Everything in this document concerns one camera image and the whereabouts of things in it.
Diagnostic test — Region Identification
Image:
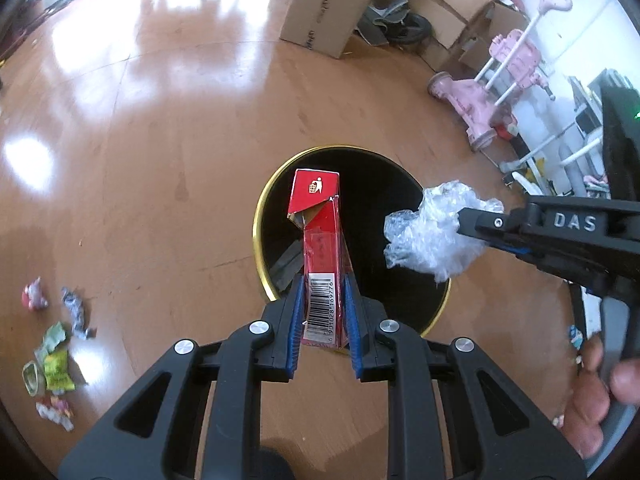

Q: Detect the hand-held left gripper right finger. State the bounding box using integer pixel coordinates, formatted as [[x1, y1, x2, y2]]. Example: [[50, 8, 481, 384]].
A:
[[344, 276, 588, 480]]

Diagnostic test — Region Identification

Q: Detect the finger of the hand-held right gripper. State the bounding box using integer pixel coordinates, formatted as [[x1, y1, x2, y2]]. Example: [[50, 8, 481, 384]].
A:
[[457, 206, 532, 243], [487, 240, 540, 262]]

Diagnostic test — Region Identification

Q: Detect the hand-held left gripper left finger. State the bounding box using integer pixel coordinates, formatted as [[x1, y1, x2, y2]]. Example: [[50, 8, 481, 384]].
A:
[[57, 277, 306, 480]]

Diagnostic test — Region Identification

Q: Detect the clear plastic wrap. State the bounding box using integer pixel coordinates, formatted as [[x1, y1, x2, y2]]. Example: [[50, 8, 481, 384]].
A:
[[384, 180, 505, 283]]

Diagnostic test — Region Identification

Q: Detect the red carton box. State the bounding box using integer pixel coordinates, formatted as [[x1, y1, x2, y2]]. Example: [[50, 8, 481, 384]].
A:
[[286, 169, 353, 351]]

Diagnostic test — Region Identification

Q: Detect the woven bin with gold rim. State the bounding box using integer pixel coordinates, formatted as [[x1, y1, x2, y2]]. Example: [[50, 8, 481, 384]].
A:
[[251, 145, 453, 357]]

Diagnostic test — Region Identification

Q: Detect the person's right hand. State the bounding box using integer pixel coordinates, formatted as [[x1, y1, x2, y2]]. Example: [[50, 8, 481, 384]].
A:
[[560, 335, 640, 456]]

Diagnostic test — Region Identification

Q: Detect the pink toy stroller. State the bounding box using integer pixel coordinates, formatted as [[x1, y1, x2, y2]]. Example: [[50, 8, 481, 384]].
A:
[[427, 0, 573, 153]]

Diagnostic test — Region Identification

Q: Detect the open cardboard box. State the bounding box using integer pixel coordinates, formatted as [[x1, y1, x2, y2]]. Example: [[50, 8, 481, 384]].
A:
[[406, 0, 497, 37], [422, 2, 531, 75]]

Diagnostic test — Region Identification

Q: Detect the black wheel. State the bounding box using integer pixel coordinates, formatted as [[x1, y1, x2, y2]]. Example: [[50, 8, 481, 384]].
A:
[[387, 14, 432, 47]]

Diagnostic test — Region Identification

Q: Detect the blue grey crumpled wrapper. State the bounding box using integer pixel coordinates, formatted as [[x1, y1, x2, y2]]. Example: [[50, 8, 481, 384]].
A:
[[60, 286, 97, 342]]

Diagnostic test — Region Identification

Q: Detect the yellow green packet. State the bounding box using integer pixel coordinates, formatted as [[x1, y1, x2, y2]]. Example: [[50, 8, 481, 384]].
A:
[[42, 350, 77, 394]]

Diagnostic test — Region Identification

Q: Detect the green white wrapper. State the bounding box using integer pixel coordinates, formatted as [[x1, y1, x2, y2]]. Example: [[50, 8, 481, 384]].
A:
[[36, 322, 69, 357]]

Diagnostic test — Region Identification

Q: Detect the pink white wrapper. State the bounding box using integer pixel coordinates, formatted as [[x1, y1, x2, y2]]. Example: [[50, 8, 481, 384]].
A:
[[35, 395, 76, 432]]

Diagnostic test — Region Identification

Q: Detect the pink red small wrapper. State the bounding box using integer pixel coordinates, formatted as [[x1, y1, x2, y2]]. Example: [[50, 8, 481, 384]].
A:
[[21, 277, 50, 312]]

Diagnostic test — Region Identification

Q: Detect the small olive cup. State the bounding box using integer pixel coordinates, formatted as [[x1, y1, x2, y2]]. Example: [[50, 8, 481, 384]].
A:
[[22, 361, 46, 396]]

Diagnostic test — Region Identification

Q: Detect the large closed cardboard box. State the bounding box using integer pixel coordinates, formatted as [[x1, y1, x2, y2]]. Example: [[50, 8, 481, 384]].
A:
[[279, 0, 383, 60]]

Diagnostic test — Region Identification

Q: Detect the white pipe frame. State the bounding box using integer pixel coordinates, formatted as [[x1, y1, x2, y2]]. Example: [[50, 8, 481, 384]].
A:
[[499, 122, 607, 196]]

